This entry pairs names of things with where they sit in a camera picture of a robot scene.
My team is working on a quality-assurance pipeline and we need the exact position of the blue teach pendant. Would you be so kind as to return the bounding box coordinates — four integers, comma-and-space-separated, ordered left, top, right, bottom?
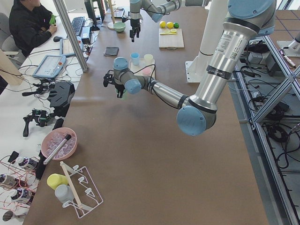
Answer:
32, 55, 66, 79
60, 36, 83, 57

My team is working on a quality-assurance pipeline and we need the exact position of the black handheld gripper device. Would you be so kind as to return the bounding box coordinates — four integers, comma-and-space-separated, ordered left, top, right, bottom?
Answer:
22, 109, 55, 137

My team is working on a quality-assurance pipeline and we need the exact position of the black keyboard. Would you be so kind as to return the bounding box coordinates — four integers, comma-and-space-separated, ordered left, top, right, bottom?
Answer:
71, 16, 85, 36

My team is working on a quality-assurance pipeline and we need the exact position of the whole lemon outer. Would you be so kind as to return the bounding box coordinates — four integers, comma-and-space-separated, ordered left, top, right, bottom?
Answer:
159, 21, 166, 29

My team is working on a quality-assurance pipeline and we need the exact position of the pink plastic cup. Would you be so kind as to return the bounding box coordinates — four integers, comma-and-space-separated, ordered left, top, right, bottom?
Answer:
142, 67, 152, 76

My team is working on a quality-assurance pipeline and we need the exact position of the yellow plastic knife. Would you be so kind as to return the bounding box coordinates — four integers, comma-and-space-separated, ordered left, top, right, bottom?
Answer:
160, 32, 177, 35

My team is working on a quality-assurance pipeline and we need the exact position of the blue plastic cup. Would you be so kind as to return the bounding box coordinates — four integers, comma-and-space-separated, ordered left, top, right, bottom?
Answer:
130, 52, 140, 66

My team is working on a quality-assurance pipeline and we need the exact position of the green plastic cup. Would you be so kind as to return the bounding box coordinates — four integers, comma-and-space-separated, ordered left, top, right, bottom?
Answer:
121, 90, 128, 100

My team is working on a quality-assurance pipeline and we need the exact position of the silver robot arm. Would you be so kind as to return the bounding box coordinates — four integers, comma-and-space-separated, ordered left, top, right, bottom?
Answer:
111, 0, 276, 136
129, 0, 182, 42

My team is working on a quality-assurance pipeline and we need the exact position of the cream plastic cup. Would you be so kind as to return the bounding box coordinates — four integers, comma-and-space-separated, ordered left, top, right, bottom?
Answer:
143, 53, 154, 65

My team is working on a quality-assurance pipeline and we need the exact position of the pink bowl with ice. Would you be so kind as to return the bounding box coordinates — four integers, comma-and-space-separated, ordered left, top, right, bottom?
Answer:
41, 127, 78, 161

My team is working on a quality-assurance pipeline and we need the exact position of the whole lemon near lime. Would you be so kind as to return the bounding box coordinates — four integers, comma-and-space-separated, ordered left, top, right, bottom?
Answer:
166, 22, 174, 29

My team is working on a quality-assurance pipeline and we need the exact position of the black perforated stand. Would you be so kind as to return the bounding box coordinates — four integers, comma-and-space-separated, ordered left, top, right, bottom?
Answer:
47, 82, 75, 117

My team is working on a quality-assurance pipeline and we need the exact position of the cream rabbit tray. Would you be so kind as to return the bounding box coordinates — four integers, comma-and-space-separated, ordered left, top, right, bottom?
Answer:
128, 58, 155, 79

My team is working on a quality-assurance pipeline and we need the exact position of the wooden cup stand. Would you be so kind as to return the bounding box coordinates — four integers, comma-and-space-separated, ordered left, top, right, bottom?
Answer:
105, 0, 115, 30

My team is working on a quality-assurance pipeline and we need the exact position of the green plastic bowl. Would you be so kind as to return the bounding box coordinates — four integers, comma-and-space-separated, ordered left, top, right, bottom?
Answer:
113, 22, 126, 32

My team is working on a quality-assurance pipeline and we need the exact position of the seated person black jacket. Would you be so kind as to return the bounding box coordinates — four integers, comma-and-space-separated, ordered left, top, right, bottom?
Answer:
9, 0, 57, 57

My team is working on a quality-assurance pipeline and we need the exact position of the grey folded cloth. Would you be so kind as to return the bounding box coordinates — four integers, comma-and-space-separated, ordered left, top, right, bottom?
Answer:
104, 46, 119, 56

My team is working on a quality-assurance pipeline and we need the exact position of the grey cup on rack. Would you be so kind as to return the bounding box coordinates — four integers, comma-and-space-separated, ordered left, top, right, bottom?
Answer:
55, 184, 74, 203

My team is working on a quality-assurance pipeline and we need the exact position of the wooden cutting board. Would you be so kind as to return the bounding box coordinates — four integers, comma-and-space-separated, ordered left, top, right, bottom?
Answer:
158, 28, 184, 49

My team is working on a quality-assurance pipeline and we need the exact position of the yellow cup on rack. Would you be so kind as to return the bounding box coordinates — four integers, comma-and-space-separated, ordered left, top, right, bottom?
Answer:
47, 173, 68, 190

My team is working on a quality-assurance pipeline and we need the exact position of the black computer mouse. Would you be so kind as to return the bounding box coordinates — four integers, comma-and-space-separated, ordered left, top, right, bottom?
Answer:
53, 36, 64, 42

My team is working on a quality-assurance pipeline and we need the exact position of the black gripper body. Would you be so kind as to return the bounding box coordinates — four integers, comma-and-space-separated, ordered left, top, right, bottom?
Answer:
114, 82, 126, 93
130, 19, 141, 32

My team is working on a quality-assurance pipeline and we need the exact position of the green lime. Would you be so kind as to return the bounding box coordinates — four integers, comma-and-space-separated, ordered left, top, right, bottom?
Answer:
173, 22, 180, 29

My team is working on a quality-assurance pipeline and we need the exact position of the aluminium frame post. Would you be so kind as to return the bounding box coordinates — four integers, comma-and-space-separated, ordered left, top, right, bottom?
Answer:
53, 0, 88, 72

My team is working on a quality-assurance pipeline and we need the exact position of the white wire rack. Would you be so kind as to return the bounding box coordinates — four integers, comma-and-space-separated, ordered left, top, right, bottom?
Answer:
60, 161, 104, 219

